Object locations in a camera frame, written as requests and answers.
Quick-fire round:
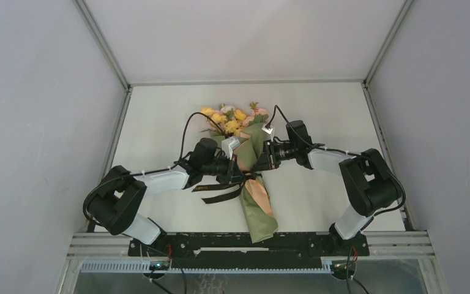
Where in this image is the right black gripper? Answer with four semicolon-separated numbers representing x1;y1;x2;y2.
250;138;297;172

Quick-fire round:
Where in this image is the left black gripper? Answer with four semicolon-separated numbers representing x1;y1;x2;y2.
201;151;246;184

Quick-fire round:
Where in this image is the yellow flower stem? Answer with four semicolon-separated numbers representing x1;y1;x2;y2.
200;107;247;136

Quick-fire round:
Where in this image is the black ribbon strap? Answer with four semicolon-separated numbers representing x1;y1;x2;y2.
191;170;264;205

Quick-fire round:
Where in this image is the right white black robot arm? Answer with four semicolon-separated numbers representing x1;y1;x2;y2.
252;120;406;255

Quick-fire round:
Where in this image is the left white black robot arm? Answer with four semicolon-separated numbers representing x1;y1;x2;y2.
83;138;245;255

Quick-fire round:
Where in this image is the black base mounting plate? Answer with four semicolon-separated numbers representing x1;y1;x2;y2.
127;232;368;268

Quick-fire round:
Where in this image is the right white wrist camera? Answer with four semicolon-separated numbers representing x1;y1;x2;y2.
261;123;275;141

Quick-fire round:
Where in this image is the white slotted cable duct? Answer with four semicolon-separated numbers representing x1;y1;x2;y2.
80;259;346;274

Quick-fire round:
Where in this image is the aluminium frame rail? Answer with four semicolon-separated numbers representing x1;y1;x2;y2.
67;231;436;260

